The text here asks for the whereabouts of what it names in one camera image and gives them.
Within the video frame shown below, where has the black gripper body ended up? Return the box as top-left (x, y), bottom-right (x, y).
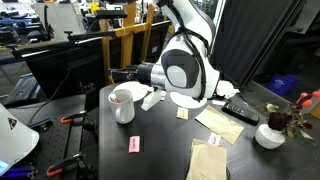
top-left (121, 63), bottom-right (153, 84)

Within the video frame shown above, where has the orange white dry-erase marker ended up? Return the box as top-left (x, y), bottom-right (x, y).
top-left (111, 94), bottom-right (120, 103)

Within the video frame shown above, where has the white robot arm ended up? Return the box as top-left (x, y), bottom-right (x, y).
top-left (109, 0), bottom-right (220, 101)

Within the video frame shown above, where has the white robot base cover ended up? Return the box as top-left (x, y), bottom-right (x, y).
top-left (0, 104), bottom-right (40, 175)

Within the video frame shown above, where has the white ceramic mug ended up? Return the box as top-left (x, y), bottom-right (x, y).
top-left (108, 90), bottom-right (135, 124)

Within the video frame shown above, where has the white round plate left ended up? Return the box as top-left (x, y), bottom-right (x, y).
top-left (114, 81), bottom-right (148, 102)

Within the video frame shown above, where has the white round plate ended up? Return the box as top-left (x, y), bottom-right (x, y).
top-left (114, 81), bottom-right (148, 102)
top-left (170, 92), bottom-right (207, 109)

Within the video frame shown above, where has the black computer monitor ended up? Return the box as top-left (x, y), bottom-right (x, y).
top-left (11, 20), bottom-right (171, 112)

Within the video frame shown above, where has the yellow wooden easel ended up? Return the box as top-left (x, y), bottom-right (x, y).
top-left (102, 1), bottom-right (155, 85)

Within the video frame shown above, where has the white round plate right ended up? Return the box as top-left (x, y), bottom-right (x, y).
top-left (170, 92), bottom-right (207, 109)

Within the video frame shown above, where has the small yellow sticky note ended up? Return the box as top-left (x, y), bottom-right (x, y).
top-left (177, 107), bottom-right (188, 120)

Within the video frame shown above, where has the orange black clamp upper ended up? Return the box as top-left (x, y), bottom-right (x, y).
top-left (60, 110), bottom-right (87, 124)

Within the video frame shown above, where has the orange black clamp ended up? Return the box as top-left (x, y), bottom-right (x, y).
top-left (46, 152), bottom-right (83, 177)
top-left (60, 110), bottom-right (87, 124)

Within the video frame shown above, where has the pink white sachet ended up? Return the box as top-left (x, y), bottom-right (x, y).
top-left (129, 136), bottom-right (140, 153)

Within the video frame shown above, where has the small white paper label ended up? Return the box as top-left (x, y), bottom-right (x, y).
top-left (212, 100), bottom-right (226, 106)

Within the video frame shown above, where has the crumpled white tissue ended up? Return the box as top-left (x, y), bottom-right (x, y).
top-left (216, 80), bottom-right (239, 99)

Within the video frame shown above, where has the black keyboard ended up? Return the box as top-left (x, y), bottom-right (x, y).
top-left (3, 76), bottom-right (40, 107)

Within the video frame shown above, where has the black remote control front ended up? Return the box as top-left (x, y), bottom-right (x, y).
top-left (222, 102), bottom-right (260, 126)

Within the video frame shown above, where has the small pink white card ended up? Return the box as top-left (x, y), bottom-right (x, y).
top-left (208, 132), bottom-right (221, 145)

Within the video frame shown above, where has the tan paper envelope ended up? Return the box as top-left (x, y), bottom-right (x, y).
top-left (195, 106), bottom-right (244, 144)

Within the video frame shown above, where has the brown paper bag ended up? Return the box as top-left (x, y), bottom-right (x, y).
top-left (186, 139), bottom-right (227, 180)

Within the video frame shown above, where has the dark folding partition panel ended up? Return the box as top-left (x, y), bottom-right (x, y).
top-left (211, 0), bottom-right (306, 89)

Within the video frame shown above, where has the orange black clamp lower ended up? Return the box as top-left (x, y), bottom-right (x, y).
top-left (46, 152), bottom-right (83, 177)

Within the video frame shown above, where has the blue plastic bin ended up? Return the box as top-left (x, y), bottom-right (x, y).
top-left (268, 74), bottom-right (300, 96)

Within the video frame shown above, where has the white bowl vase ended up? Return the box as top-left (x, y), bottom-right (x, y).
top-left (255, 124), bottom-right (286, 149)

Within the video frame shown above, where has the dark red flower bouquet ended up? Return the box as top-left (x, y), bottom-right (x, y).
top-left (266, 91), bottom-right (320, 140)

